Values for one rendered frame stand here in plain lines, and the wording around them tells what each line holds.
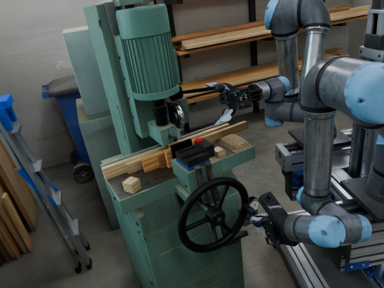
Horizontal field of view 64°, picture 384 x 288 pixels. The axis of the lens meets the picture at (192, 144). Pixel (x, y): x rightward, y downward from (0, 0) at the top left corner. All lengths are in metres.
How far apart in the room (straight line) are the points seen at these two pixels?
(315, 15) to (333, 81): 0.59
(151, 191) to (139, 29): 0.55
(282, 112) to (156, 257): 0.76
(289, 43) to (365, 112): 0.75
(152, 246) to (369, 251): 0.78
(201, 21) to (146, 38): 2.64
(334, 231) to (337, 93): 0.33
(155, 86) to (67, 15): 2.38
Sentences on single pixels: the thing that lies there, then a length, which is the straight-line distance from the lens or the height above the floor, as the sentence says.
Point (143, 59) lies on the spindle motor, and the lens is 1.08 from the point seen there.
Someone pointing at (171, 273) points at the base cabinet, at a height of 0.47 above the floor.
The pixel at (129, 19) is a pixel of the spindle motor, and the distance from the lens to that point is 1.08.
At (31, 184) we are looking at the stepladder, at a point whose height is 0.69.
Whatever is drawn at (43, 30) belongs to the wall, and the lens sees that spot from 3.42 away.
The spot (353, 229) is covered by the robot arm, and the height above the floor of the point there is 0.91.
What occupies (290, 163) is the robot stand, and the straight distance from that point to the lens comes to 1.53.
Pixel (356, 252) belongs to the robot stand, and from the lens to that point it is 1.25.
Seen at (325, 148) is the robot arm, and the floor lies 1.09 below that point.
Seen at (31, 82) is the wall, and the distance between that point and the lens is 3.49.
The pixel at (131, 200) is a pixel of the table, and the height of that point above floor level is 0.88.
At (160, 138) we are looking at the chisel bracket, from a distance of 1.20.
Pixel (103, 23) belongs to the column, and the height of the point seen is 1.45.
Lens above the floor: 1.50
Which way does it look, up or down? 26 degrees down
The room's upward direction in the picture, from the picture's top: 8 degrees counter-clockwise
